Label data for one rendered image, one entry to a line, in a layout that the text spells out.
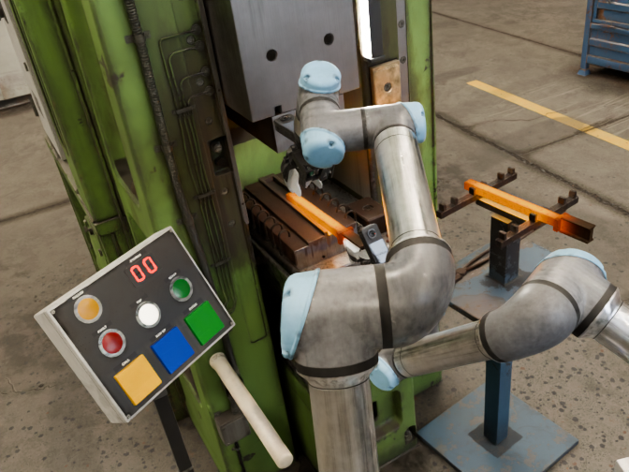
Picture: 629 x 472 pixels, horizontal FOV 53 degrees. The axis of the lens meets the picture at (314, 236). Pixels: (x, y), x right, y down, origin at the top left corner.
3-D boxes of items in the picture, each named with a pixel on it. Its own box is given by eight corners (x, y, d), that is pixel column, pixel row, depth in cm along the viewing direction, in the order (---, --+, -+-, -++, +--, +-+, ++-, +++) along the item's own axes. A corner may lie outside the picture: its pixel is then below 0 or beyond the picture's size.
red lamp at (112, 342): (128, 349, 131) (122, 333, 129) (106, 360, 129) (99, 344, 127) (124, 342, 133) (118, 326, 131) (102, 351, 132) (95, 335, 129)
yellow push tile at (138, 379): (163, 381, 135) (143, 353, 133) (136, 406, 130) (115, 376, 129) (159, 382, 136) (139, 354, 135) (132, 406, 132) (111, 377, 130)
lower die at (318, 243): (358, 244, 181) (356, 219, 176) (297, 271, 174) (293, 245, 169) (289, 190, 213) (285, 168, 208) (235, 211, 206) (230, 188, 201)
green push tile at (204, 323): (225, 325, 148) (208, 299, 146) (203, 345, 143) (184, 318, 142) (221, 326, 149) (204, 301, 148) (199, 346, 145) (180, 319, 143)
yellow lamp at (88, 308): (104, 317, 129) (97, 300, 127) (81, 326, 128) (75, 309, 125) (100, 308, 132) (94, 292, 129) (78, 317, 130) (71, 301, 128)
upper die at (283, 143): (346, 129, 162) (343, 94, 157) (277, 154, 155) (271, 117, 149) (273, 89, 194) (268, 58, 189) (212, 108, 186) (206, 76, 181)
